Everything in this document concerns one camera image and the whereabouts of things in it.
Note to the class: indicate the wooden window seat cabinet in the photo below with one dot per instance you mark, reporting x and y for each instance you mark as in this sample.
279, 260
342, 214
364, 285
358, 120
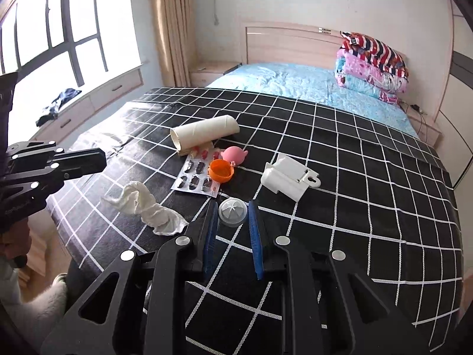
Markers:
107, 92

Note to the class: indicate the person's left forearm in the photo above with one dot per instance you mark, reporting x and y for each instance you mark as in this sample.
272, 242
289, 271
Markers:
37, 303

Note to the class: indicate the cardboard tube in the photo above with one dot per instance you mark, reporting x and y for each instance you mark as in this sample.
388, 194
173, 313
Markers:
207, 131

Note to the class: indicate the beige curtain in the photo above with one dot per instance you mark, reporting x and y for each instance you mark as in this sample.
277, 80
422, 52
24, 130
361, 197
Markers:
173, 26

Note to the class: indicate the dark cloth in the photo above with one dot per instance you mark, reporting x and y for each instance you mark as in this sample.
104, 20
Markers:
61, 101

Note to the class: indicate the striped folded quilt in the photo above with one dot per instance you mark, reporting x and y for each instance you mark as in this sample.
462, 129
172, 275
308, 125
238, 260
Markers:
369, 50

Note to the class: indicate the person's left hand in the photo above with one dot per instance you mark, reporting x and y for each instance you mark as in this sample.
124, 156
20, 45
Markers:
13, 244

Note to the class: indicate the white plastic holder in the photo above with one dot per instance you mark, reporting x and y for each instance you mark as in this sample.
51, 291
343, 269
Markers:
284, 183

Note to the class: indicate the light blue folded quilt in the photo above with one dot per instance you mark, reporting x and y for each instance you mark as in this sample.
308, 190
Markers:
360, 85

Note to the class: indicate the black white checkered sheet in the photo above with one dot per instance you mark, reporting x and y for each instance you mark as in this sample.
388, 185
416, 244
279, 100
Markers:
351, 177

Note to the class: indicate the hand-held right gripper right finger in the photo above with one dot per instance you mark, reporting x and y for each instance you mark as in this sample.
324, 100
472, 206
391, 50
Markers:
255, 244

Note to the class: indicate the white tissue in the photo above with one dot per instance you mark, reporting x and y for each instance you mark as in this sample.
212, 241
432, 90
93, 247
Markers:
155, 214

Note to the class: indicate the silver pill blister pack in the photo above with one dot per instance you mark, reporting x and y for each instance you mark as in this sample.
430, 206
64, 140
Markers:
196, 177

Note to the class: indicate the wooden bed headboard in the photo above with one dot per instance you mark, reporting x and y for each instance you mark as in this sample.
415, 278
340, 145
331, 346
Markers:
288, 42

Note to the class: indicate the clear plastic lid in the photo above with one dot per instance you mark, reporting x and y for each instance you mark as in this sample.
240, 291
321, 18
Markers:
231, 212

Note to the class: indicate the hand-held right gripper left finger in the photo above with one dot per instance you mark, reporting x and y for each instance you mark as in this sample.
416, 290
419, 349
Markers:
210, 236

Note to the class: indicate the pink folded quilt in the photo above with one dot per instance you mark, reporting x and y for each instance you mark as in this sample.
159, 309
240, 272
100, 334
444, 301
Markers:
354, 67

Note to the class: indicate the wooden nightstand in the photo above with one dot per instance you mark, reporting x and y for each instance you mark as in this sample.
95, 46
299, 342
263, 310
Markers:
425, 127
207, 74

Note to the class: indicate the sliding door wardrobe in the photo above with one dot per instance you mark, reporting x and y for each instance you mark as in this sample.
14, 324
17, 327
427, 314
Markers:
460, 81

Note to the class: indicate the pink rubber bulb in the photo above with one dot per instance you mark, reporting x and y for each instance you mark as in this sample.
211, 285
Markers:
232, 154

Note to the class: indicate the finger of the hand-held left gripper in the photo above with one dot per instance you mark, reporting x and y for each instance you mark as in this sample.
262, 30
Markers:
85, 156
55, 179

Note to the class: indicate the window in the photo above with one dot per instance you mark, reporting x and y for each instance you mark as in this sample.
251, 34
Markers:
37, 26

